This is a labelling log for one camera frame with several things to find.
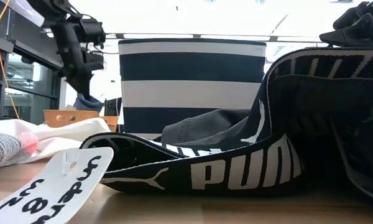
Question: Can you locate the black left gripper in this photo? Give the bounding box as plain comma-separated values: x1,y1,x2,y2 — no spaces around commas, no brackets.
27,0,106,98

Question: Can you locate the blue cloth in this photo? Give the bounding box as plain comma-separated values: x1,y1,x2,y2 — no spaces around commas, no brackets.
73,92,103,113

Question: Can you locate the large orange box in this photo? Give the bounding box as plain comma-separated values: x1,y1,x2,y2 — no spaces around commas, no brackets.
43,109,100,128

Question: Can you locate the black background monitor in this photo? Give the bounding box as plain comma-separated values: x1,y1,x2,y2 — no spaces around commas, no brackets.
104,97,122,118

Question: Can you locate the white cloth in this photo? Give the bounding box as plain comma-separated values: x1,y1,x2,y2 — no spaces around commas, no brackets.
0,117,112,164

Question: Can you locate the small orange box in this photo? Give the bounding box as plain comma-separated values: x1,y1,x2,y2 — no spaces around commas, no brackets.
99,116,119,132

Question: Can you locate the black Puma underwear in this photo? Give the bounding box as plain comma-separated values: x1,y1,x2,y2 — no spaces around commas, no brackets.
80,46,373,206

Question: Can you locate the navy white striped basket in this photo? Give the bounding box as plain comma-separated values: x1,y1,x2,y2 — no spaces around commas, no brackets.
117,37,267,140

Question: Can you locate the white tag with black writing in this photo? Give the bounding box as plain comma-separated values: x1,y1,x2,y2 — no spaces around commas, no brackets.
0,146,114,224

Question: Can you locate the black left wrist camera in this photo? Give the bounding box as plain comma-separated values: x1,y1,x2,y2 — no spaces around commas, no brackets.
80,49,106,73

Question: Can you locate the dark window frame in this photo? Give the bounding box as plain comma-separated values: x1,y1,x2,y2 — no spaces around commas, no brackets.
0,43,63,124

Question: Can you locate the orange cable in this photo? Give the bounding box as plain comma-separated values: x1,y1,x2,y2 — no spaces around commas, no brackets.
0,0,21,120

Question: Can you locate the overhead frame beam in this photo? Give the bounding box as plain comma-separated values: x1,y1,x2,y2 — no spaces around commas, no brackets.
105,30,323,44

